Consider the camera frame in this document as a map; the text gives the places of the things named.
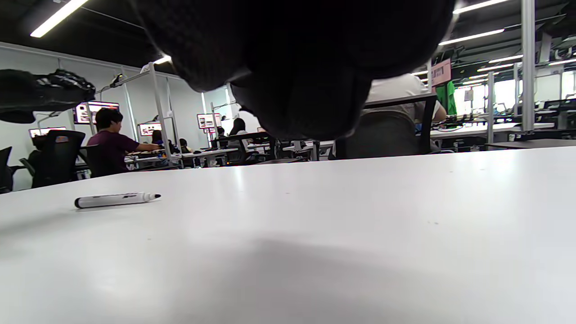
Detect brown top side table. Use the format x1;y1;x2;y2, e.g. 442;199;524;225
485;139;576;150

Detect pink sign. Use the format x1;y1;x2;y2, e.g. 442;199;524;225
431;58;452;87

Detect black mesh office chair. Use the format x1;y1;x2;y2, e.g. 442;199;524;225
331;94;438;159

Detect white marker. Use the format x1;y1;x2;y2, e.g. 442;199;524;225
74;192;162;209

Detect green cloth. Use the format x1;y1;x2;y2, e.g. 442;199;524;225
436;81;457;115

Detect ceiling light strips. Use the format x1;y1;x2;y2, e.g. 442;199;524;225
30;0;576;86

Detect person's right hand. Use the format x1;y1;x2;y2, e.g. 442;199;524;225
0;0;456;141

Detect long white desk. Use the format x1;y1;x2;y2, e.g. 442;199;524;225
430;121;555;138

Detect silver aluminium post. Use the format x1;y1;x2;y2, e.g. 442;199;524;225
521;0;537;132
143;63;174;156

